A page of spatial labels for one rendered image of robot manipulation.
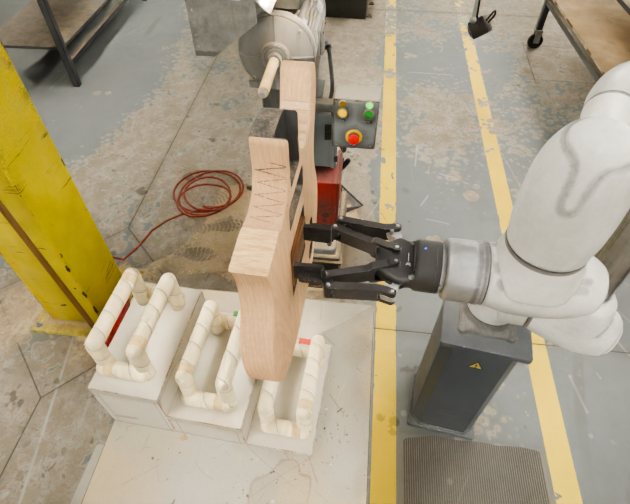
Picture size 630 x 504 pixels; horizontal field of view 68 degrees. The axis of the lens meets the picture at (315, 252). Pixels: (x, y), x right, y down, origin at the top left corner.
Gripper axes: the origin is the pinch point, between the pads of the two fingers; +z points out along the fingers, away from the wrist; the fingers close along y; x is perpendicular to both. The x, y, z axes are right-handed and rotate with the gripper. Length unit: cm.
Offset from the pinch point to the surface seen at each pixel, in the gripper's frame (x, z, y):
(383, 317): -146, -20, 86
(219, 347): -43.3, 21.5, 4.3
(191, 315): -35.2, 27.4, 6.9
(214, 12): 4, 35, 68
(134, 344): -24.1, 30.8, -7.4
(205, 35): -1, 38, 68
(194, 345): -32.3, 23.0, -1.7
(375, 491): -146, -23, 6
